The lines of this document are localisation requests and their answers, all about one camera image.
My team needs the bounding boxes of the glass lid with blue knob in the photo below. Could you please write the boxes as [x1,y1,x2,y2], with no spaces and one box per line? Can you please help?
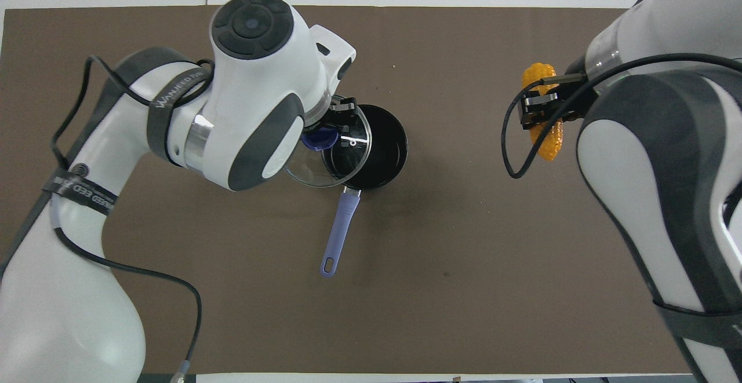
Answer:
[283,96,372,189]

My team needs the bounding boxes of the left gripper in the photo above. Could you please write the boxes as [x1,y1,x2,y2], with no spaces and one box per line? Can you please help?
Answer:
[317,97,357,134]

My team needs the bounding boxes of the black pot with purple handle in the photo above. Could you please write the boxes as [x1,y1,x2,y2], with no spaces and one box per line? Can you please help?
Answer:
[320,104,409,279]

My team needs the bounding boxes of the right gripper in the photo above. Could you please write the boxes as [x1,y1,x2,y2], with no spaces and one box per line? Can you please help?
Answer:
[562,56,600,125]

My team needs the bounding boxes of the black cable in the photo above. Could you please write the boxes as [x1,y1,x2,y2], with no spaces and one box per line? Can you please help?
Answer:
[51,54,216,383]
[501,53,742,180]

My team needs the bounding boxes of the yellow corn cob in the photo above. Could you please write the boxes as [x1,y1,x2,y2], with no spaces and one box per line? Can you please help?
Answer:
[521,63,564,163]

